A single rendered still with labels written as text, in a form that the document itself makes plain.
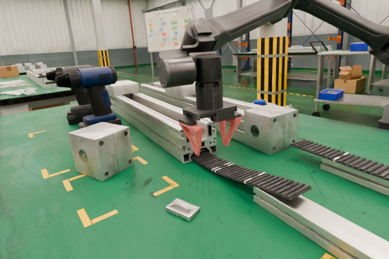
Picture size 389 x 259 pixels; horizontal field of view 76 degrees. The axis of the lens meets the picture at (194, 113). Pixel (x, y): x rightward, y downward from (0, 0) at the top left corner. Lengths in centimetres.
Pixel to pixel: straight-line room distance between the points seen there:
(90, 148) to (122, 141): 7
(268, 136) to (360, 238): 31
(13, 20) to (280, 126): 1514
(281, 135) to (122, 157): 38
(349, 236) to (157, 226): 26
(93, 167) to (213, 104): 29
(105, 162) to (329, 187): 44
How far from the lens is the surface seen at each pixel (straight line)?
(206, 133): 61
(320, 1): 91
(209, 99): 50
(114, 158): 58
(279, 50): 387
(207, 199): 47
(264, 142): 64
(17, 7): 1556
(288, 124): 66
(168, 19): 655
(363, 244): 38
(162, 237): 41
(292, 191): 42
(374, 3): 851
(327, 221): 40
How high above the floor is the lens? 104
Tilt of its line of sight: 15 degrees down
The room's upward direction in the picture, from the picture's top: 4 degrees counter-clockwise
